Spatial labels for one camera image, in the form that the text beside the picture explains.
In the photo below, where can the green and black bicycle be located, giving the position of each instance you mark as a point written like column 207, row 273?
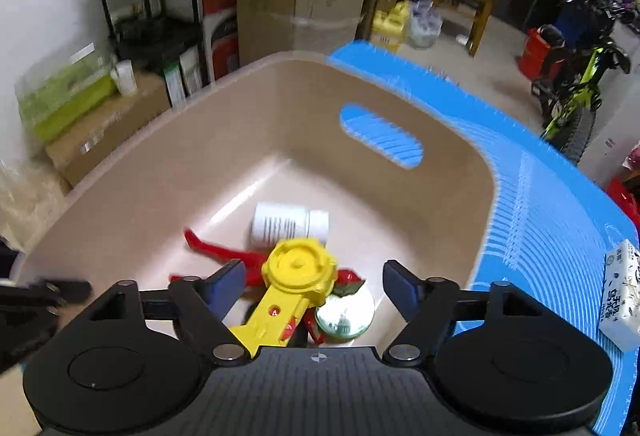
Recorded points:
column 575, row 100

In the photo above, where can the round green lidded can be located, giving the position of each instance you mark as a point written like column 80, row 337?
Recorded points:
column 345, row 316

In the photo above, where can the beige plastic basin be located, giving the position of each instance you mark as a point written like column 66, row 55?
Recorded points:
column 300, row 135

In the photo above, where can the blue silicone mat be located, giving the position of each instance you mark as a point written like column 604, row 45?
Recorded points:
column 545, row 226

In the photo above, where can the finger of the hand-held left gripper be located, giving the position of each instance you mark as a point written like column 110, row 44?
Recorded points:
column 70, row 289

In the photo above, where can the crumpled clear plastic sheet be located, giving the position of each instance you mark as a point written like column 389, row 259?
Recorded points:
column 30, row 201

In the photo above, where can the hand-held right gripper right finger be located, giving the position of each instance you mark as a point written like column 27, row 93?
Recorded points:
column 400, row 286

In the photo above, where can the small white bottle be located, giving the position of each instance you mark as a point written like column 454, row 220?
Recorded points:
column 124, row 78

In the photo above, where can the white labelled bottle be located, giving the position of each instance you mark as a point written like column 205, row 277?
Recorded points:
column 280, row 225

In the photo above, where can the yellow plastic bag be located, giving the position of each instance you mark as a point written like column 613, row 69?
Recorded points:
column 390, row 23

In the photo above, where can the yellow plastic toy tool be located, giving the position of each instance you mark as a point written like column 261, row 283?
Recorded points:
column 300, row 266

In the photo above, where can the low cardboard box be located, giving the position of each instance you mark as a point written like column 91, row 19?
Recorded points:
column 110, row 125

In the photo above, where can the red bucket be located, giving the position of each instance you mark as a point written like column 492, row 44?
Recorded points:
column 532, row 53

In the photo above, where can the red plastic bag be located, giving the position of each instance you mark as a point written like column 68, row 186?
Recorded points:
column 625, row 191

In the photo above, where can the white printed tissue pack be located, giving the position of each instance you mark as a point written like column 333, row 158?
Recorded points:
column 620, row 296

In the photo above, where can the red plastic tool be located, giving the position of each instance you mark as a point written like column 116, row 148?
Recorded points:
column 220, row 252

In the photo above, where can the clear plastic bag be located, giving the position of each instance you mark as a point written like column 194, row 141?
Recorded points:
column 425, row 23

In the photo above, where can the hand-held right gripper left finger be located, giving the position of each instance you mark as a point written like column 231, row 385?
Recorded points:
column 227, row 281

